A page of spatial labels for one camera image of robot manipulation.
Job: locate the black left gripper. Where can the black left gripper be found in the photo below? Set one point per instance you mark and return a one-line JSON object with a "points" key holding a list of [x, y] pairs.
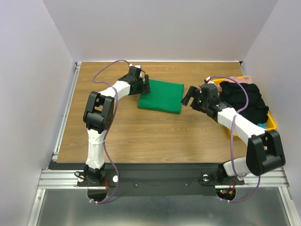
{"points": [[145, 88]]}

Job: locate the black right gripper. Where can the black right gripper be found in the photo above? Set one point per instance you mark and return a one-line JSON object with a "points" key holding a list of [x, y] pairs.
{"points": [[195, 100]]}

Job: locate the green t shirt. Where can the green t shirt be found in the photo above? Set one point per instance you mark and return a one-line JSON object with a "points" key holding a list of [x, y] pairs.
{"points": [[163, 96]]}

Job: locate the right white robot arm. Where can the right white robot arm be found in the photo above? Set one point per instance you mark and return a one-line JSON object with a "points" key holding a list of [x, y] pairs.
{"points": [[264, 147]]}

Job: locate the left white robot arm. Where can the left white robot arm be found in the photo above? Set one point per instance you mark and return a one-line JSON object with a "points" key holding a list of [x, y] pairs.
{"points": [[99, 113]]}

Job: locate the black t shirt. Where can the black t shirt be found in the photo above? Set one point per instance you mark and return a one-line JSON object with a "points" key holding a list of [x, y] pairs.
{"points": [[247, 99]]}

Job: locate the pink t shirt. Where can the pink t shirt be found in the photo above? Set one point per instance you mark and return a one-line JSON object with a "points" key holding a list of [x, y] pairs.
{"points": [[232, 79]]}

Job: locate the teal t shirt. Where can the teal t shirt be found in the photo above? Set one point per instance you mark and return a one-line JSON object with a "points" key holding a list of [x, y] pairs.
{"points": [[262, 125]]}

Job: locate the yellow plastic bin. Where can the yellow plastic bin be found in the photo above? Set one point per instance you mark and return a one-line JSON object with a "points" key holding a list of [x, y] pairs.
{"points": [[257, 111]]}

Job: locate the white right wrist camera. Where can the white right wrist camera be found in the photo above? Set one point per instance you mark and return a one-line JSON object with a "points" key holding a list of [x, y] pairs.
{"points": [[208, 80]]}

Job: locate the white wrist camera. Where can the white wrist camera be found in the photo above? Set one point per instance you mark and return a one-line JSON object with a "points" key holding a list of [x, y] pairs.
{"points": [[208, 80], [131, 66]]}

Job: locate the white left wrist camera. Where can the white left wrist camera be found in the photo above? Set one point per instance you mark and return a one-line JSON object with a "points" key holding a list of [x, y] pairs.
{"points": [[131, 66]]}

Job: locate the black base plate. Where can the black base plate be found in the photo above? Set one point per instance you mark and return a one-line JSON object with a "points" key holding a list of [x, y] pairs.
{"points": [[165, 190]]}

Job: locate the aluminium mounting rail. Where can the aluminium mounting rail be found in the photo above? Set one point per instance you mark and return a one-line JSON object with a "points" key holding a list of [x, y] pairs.
{"points": [[65, 179]]}

